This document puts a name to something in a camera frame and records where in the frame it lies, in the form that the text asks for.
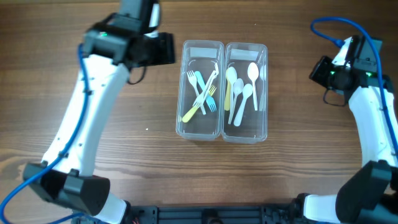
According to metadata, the white plastic fork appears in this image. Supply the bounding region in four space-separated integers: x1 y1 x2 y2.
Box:
187 70 206 115

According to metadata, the white plastic spoon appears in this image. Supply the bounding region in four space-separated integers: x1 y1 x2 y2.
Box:
234 83 252 127
248 62 259 111
226 67 237 124

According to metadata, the translucent plastic fork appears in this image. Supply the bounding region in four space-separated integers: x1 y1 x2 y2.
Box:
194 71 216 112

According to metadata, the beige plastic fork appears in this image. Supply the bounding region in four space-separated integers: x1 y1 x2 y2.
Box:
193 63 219 108

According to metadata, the yellow plastic fork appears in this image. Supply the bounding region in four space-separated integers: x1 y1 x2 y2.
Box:
182 85 216 123

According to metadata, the yellow plastic spoon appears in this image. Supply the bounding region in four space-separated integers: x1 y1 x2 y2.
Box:
224 80 231 111

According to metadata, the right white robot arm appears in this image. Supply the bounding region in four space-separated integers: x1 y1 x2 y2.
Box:
303 35 397 223

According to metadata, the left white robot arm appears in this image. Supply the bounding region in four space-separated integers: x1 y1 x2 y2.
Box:
23 1 175 223

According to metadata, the left clear plastic container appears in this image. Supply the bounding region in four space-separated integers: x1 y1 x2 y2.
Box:
176 40 225 141

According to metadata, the clear plastic container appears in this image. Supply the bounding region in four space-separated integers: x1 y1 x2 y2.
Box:
221 42 268 144
176 40 225 141

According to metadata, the right clear plastic container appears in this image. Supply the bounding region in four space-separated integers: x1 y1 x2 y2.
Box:
221 42 268 144

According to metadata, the left blue cable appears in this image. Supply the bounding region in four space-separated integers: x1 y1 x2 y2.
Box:
0 43 91 224

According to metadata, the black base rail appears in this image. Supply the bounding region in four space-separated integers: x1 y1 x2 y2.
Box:
124 204 316 224

